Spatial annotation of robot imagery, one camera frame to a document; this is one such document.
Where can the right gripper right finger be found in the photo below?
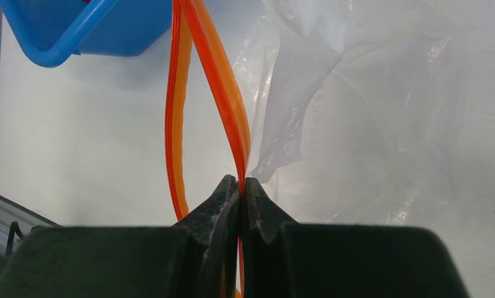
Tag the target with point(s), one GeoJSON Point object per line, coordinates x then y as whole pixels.
{"type": "Point", "coordinates": [285, 258]}

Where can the blue plastic bin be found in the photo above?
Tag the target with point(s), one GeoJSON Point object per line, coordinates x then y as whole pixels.
{"type": "Point", "coordinates": [50, 31]}

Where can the aluminium table frame rail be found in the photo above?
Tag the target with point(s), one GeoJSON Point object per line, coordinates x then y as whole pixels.
{"type": "Point", "coordinates": [15, 223]}

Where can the clear zip bag orange zipper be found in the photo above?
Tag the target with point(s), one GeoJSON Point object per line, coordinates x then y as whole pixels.
{"type": "Point", "coordinates": [374, 112]}

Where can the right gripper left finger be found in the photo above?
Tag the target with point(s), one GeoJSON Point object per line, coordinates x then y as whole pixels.
{"type": "Point", "coordinates": [195, 257]}

